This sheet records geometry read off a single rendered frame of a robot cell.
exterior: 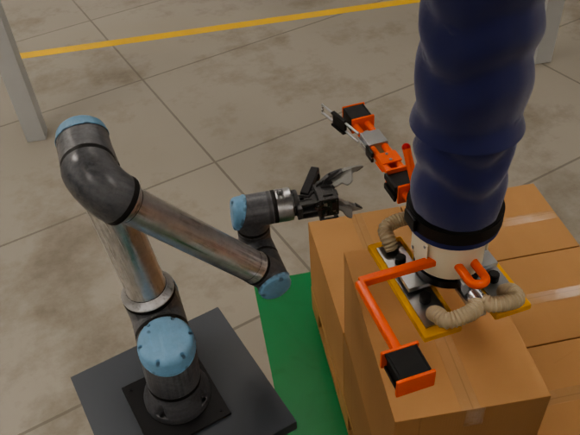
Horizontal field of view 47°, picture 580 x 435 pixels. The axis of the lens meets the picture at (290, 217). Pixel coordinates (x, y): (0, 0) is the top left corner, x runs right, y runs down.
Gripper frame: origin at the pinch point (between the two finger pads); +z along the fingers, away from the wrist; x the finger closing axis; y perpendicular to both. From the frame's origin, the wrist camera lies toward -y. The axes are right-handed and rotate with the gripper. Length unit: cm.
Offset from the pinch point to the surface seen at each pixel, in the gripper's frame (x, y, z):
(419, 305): -10.4, 36.4, 4.3
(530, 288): -70, -8, 67
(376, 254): -11.0, 16.0, -0.5
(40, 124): -113, -244, -140
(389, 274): 0.9, 34.5, -3.3
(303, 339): -124, -47, -12
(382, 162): 1.5, -6.6, 7.8
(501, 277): -10.4, 32.6, 27.4
